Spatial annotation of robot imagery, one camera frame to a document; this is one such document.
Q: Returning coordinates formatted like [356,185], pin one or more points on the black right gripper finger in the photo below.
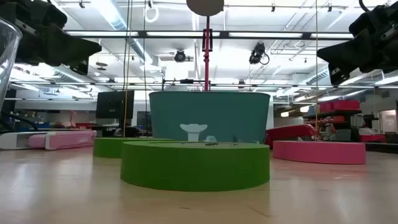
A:
[348,53]
[339,74]

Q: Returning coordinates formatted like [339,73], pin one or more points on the clear plastic tray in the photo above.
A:
[9,46]

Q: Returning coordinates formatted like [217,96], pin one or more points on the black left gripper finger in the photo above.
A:
[80,68]
[71,49]

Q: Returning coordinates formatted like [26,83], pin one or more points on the red stapler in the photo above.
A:
[289,132]

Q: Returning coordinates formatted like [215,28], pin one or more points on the teal plastic bin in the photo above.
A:
[233,115]

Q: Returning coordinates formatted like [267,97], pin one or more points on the pink tape roll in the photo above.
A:
[320,152]

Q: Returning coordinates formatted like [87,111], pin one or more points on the green tape roll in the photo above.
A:
[192,168]
[107,147]

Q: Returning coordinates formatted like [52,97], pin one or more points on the black computer monitor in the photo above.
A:
[115,104]

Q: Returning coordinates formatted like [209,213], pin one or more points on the shelf with red bins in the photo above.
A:
[335,107]

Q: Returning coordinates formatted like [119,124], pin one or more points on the pink stapler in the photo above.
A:
[68,140]

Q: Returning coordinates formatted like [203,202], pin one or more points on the red box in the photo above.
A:
[372,138]

